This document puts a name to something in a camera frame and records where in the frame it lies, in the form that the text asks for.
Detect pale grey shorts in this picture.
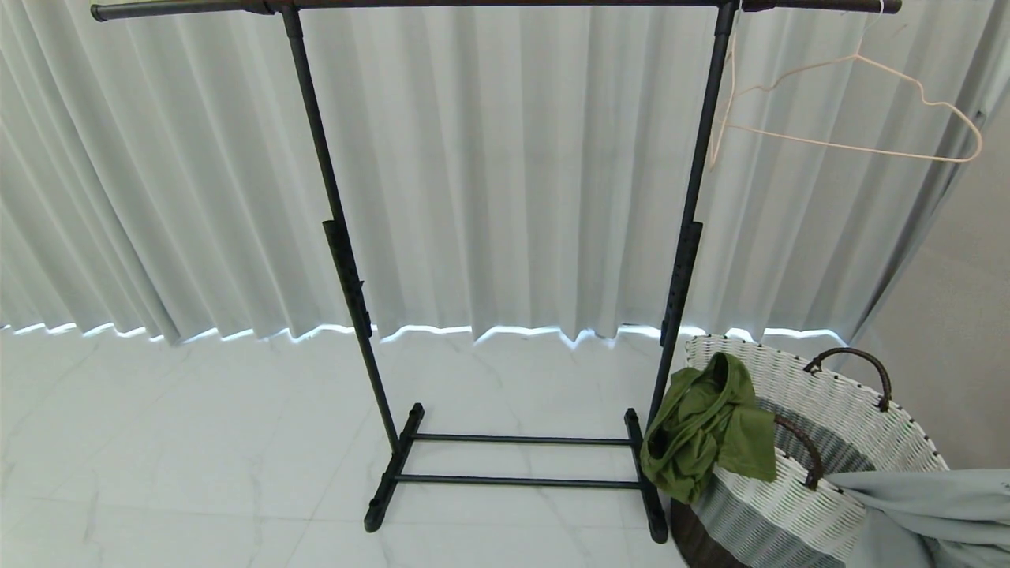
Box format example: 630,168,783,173
825,469,1010,568

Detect pink clothes hanger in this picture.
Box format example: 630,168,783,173
708,24,739,172
722,12,984,164

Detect white laundry basket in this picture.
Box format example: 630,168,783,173
671,335,950,568

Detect green long-sleeved shirt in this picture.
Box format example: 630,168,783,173
640,352,779,506

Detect black clothes rack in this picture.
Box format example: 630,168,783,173
91,0,903,545

